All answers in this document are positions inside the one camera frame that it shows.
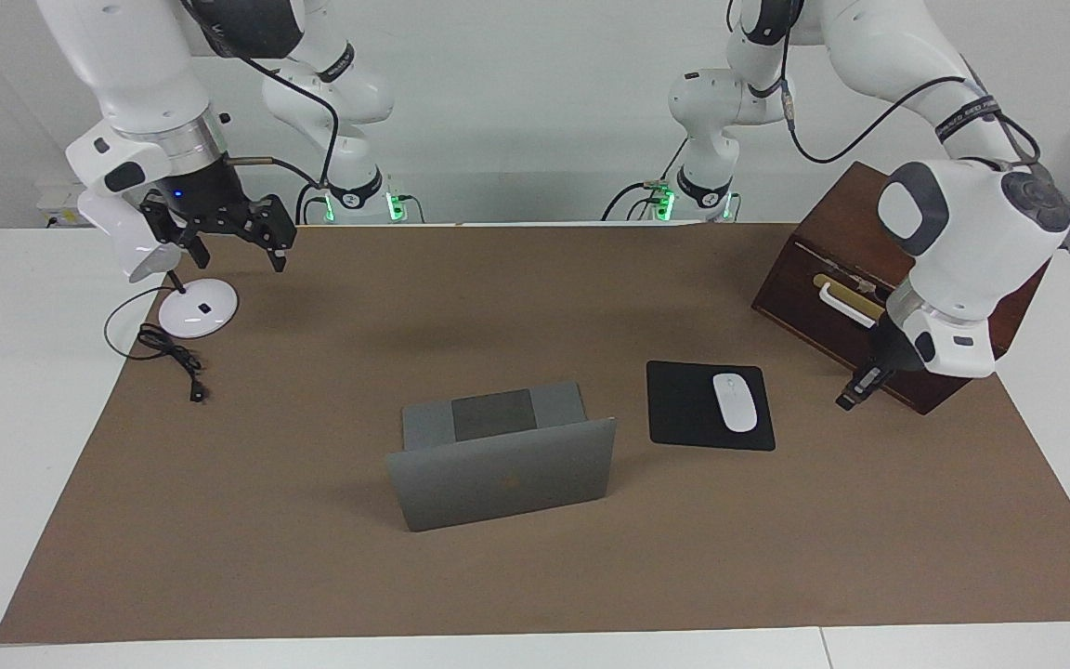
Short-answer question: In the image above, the white computer mouse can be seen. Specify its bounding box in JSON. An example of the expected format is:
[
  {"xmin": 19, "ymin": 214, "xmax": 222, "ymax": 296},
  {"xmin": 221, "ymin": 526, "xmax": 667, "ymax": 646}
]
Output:
[{"xmin": 712, "ymin": 373, "xmax": 759, "ymax": 434}]

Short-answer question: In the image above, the brass box plate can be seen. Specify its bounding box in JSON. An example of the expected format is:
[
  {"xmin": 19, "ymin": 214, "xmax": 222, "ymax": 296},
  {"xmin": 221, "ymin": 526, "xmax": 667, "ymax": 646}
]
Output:
[{"xmin": 814, "ymin": 272, "xmax": 891, "ymax": 319}]

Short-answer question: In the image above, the dark right arm cable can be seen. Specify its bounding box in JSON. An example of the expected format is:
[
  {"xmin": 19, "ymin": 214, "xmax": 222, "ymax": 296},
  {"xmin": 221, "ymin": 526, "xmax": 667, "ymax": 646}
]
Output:
[{"xmin": 184, "ymin": 0, "xmax": 343, "ymax": 187}]

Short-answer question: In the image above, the black base cable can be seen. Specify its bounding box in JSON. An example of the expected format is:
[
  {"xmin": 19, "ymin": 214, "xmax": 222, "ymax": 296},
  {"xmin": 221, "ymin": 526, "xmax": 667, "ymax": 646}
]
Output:
[
  {"xmin": 295, "ymin": 179, "xmax": 328, "ymax": 226},
  {"xmin": 602, "ymin": 179, "xmax": 675, "ymax": 222}
]

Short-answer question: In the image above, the brown table mat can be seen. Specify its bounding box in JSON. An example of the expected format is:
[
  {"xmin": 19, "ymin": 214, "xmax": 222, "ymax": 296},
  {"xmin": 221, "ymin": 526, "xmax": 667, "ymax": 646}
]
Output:
[{"xmin": 0, "ymin": 223, "xmax": 1070, "ymax": 644}]

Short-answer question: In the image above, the dark brown wooden box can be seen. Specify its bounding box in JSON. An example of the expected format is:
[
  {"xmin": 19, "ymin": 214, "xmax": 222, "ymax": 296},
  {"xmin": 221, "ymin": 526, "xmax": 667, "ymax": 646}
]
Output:
[{"xmin": 750, "ymin": 161, "xmax": 1052, "ymax": 415}]

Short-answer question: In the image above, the black lamp power cable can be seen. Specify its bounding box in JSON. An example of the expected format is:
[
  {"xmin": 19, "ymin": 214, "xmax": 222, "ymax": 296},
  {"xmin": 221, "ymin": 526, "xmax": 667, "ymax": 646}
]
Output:
[{"xmin": 104, "ymin": 283, "xmax": 211, "ymax": 405}]

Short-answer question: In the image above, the white box handle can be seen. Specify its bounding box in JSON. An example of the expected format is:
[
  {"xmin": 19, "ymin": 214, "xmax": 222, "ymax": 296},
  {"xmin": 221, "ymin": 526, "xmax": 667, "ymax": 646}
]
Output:
[{"xmin": 818, "ymin": 282, "xmax": 887, "ymax": 328}]

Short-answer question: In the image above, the silver grey laptop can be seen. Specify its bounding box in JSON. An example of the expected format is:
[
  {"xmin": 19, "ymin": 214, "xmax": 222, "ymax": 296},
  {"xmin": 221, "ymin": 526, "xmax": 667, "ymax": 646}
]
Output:
[{"xmin": 385, "ymin": 381, "xmax": 618, "ymax": 532}]

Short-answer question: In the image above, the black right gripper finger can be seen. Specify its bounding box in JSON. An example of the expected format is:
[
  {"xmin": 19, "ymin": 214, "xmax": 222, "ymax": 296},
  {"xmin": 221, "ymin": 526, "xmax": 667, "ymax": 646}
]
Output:
[
  {"xmin": 140, "ymin": 197, "xmax": 211, "ymax": 270},
  {"xmin": 252, "ymin": 195, "xmax": 297, "ymax": 273}
]

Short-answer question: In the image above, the black mouse pad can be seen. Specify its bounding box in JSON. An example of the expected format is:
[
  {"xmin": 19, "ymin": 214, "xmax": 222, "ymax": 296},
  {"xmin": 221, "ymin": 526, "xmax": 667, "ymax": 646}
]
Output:
[{"xmin": 646, "ymin": 361, "xmax": 776, "ymax": 453}]

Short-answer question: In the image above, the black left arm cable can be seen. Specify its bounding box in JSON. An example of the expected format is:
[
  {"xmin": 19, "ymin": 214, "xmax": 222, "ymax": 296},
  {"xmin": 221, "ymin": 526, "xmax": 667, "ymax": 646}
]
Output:
[{"xmin": 725, "ymin": 0, "xmax": 1042, "ymax": 168}]

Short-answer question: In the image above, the white desk lamp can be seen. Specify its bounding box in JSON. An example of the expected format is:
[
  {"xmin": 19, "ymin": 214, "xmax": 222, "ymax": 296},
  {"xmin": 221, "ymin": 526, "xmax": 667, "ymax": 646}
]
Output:
[{"xmin": 77, "ymin": 186, "xmax": 240, "ymax": 339}]

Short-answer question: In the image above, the white power strip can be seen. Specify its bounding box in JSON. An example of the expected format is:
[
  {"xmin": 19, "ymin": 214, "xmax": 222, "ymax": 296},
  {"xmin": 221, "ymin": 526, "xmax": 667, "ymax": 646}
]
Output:
[{"xmin": 36, "ymin": 181, "xmax": 90, "ymax": 229}]

